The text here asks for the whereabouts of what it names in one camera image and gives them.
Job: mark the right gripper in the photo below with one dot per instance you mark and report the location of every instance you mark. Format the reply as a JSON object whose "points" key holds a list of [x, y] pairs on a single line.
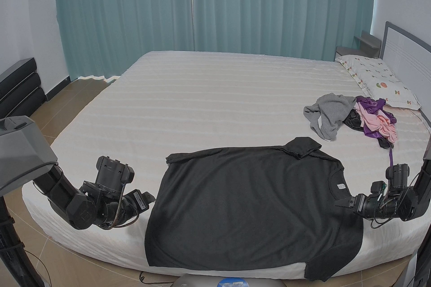
{"points": [[367, 206]]}

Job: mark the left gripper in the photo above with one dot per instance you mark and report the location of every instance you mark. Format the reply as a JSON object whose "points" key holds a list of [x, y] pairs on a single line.
{"points": [[124, 210]]}

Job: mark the black T-shirt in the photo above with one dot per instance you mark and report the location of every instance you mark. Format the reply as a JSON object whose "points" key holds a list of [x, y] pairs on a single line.
{"points": [[242, 205]]}

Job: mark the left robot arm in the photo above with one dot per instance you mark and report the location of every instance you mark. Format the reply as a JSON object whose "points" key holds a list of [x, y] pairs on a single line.
{"points": [[23, 151]]}

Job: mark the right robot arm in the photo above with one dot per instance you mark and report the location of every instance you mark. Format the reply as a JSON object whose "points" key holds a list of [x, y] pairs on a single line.
{"points": [[414, 198]]}

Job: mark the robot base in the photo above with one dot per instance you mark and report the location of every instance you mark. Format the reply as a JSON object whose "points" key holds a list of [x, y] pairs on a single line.
{"points": [[202, 282]]}

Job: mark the pile of clothes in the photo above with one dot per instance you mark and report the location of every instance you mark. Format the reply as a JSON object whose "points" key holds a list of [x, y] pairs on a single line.
{"points": [[373, 119]]}

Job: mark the bed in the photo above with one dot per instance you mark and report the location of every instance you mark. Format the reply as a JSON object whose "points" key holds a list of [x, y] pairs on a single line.
{"points": [[208, 94]]}

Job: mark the grey garment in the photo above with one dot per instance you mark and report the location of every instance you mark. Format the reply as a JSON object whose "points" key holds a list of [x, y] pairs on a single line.
{"points": [[328, 114]]}

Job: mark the white printed pillow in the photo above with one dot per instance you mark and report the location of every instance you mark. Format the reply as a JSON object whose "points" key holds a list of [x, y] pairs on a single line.
{"points": [[380, 80]]}

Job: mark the grey bedside table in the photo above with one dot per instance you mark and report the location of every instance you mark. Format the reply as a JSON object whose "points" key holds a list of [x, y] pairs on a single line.
{"points": [[367, 41]]}

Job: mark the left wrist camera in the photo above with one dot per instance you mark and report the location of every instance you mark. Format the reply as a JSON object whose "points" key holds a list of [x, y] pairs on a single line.
{"points": [[130, 175]]}

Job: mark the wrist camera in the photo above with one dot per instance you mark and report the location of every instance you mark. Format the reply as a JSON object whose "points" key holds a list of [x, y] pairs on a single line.
{"points": [[377, 187], [130, 175]]}

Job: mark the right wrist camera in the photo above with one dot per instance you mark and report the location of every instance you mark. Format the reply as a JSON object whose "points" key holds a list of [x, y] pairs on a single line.
{"points": [[377, 187]]}

